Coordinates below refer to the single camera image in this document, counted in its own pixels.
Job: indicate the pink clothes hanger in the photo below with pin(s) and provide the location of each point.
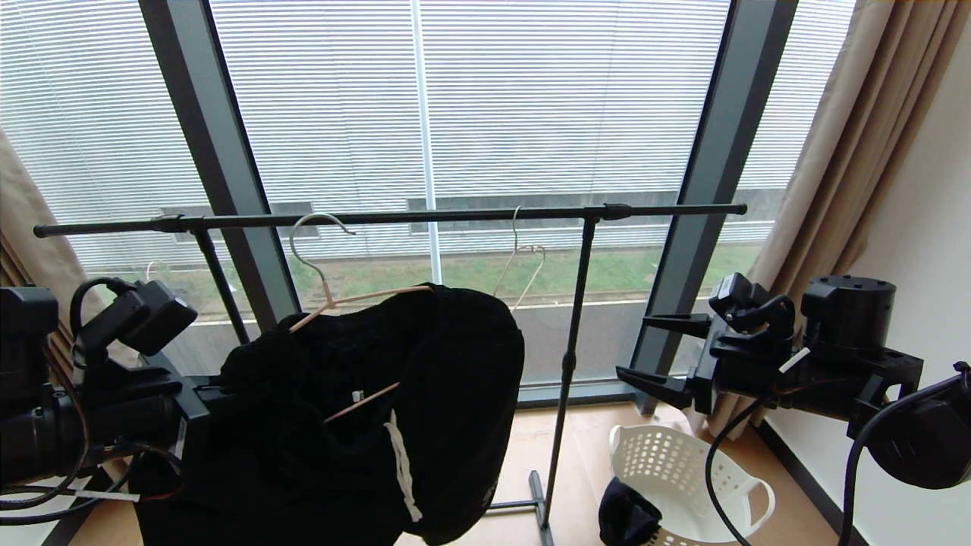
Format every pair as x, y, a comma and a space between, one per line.
516, 227
326, 292

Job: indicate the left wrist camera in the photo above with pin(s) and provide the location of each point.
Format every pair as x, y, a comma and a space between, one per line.
144, 318

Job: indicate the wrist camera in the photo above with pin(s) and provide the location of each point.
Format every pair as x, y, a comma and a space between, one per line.
747, 299
144, 318

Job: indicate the white laundry basket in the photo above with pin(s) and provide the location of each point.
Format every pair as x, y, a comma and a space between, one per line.
667, 455

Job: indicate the black garment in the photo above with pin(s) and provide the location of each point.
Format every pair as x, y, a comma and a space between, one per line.
626, 516

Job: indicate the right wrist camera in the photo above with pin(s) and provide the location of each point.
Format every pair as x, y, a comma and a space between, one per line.
747, 299

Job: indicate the window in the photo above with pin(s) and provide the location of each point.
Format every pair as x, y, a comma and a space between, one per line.
341, 98

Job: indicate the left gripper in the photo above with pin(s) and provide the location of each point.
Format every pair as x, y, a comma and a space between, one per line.
136, 425

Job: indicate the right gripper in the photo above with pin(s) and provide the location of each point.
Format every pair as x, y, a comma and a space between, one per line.
743, 375

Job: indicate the black clothes rack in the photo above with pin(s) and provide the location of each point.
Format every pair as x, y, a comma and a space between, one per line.
455, 216

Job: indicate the beige curtain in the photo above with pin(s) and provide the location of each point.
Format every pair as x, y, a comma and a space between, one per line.
872, 114
30, 227

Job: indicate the black shorts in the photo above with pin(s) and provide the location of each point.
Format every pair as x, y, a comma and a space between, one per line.
303, 440

